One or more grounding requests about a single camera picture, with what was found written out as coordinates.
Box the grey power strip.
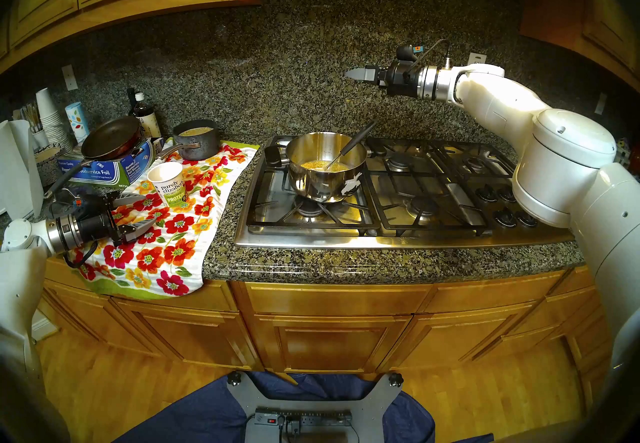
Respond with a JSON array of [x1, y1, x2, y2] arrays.
[[255, 409, 353, 427]]

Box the dark frying pan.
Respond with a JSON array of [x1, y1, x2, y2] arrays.
[[44, 116, 143, 200]]

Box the blue foil box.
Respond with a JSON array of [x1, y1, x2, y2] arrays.
[[56, 138, 156, 188]]

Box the steel gas cooktop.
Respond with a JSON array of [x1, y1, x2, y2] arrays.
[[234, 134, 576, 250]]

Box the black handled metal spoon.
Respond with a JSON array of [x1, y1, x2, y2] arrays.
[[325, 120, 378, 171]]

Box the blue cloth cover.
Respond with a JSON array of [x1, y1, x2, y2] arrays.
[[115, 372, 493, 443]]

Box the green white paper oats cup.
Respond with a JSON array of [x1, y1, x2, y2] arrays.
[[146, 162, 188, 209]]

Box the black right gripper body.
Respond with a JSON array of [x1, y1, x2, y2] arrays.
[[377, 61, 421, 98]]

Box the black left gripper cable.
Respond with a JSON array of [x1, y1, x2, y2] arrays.
[[65, 242, 99, 268]]

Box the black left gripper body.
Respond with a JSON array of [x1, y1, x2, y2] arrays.
[[72, 207, 126, 250]]

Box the floral kitchen towel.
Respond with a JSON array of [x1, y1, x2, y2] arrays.
[[67, 142, 261, 300]]

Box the white paper towel roll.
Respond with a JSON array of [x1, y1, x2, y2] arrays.
[[0, 119, 45, 220]]

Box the small dark saucepan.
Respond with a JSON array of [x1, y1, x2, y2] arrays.
[[157, 119, 221, 162]]

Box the white utensil cup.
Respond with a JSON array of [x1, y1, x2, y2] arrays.
[[20, 103, 51, 147]]

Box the wooden lower cabinets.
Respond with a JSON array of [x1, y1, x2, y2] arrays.
[[40, 257, 616, 412]]

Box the white capped dark bottle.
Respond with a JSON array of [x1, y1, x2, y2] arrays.
[[134, 92, 162, 139]]

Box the stainless steel pot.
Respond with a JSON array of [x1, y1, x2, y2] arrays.
[[263, 132, 371, 203]]

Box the dark patterned container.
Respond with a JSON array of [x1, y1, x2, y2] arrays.
[[34, 146, 63, 186]]

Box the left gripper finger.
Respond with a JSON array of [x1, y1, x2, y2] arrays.
[[119, 219, 159, 246], [113, 193, 151, 208]]

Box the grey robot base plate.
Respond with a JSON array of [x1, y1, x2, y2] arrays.
[[227, 372, 403, 443]]

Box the braided right gripper cable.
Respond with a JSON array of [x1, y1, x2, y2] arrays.
[[415, 39, 451, 70]]

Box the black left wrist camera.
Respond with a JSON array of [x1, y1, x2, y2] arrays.
[[70, 192, 113, 212]]

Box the stack of white cups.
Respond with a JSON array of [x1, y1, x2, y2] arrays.
[[35, 88, 73, 150]]

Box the patterned paper cup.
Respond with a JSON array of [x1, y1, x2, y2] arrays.
[[65, 102, 91, 143]]

